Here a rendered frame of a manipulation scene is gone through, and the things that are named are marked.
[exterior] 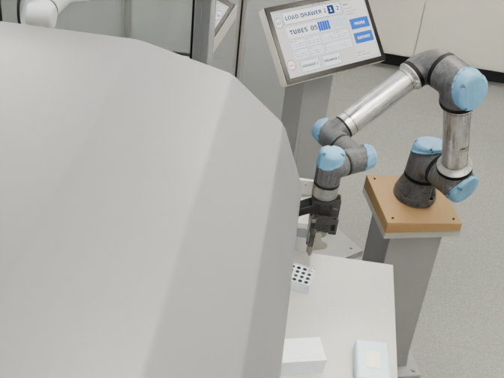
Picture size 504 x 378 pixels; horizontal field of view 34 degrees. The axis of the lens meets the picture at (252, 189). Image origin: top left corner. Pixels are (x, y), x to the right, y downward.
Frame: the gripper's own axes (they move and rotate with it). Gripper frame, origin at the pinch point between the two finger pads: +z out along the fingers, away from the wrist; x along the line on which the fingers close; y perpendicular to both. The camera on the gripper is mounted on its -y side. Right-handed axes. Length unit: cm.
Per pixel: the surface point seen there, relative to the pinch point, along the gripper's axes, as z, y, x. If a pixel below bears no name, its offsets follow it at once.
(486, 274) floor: 86, 99, 103
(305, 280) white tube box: 8.7, 0.5, -4.9
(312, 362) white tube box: 8.1, 1.6, -39.5
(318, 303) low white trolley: 12.2, 4.8, -11.0
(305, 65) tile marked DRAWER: -13, 0, 98
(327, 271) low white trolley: 12.0, 8.2, 4.0
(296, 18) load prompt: -28, -6, 109
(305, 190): 2.6, 0.5, 34.3
